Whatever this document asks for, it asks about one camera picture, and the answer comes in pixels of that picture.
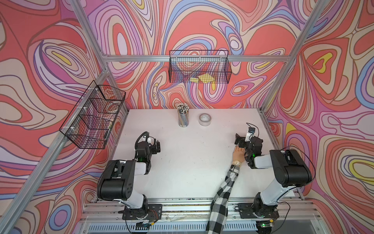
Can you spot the plaid sleeved forearm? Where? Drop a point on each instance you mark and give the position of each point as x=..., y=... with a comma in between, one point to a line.
x=219, y=205

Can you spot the yellow sticky notes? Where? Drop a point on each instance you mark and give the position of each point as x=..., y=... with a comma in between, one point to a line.
x=204, y=78

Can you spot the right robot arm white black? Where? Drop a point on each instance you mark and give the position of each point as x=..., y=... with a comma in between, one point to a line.
x=290, y=172

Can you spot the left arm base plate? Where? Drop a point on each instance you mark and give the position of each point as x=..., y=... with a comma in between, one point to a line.
x=150, y=212

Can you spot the aluminium front rail frame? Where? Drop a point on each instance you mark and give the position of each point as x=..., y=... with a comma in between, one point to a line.
x=190, y=216

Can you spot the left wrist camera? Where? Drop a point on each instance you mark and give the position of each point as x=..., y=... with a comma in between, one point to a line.
x=149, y=139

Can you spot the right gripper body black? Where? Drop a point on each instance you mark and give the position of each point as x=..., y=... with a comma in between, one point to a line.
x=241, y=140

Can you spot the clear tape roll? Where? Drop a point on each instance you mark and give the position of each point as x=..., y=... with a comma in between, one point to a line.
x=205, y=119

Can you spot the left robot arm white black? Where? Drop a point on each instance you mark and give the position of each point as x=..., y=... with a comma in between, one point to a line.
x=117, y=181

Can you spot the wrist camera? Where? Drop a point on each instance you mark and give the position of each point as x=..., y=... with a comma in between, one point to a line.
x=250, y=133
x=149, y=139

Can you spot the black wire basket left wall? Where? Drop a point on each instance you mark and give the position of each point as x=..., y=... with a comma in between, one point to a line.
x=90, y=123

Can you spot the beige wrist watch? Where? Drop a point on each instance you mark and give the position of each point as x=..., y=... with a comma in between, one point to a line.
x=236, y=163

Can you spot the black wire basket back wall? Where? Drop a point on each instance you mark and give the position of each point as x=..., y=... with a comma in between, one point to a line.
x=184, y=64

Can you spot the mannequin hand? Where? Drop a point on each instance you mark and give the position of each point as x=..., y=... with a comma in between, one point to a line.
x=238, y=154

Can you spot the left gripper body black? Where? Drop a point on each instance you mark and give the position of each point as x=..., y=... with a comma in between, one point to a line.
x=156, y=146

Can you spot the black wire basket wall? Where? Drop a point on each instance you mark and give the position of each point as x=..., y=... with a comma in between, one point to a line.
x=90, y=123
x=184, y=64

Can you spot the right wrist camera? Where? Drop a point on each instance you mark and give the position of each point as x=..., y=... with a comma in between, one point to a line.
x=250, y=133

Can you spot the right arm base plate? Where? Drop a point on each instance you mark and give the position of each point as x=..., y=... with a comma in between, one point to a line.
x=259, y=211

